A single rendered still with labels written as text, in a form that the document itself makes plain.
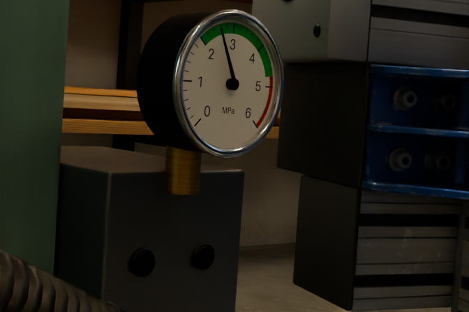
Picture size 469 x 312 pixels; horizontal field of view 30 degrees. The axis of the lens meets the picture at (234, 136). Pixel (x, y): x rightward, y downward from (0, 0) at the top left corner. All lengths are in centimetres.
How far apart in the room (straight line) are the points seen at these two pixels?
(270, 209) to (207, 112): 337
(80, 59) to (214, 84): 280
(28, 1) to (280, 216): 342
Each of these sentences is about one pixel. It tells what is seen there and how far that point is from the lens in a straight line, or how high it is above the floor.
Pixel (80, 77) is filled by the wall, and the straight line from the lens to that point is 317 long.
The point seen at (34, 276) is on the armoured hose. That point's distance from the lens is 27.
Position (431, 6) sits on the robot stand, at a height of 73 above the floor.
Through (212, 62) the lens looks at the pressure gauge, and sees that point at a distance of 36.
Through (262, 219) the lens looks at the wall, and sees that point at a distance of 371.
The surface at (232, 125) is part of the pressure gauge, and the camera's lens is 37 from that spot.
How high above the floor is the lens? 66
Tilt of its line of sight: 3 degrees down
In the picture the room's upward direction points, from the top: 4 degrees clockwise
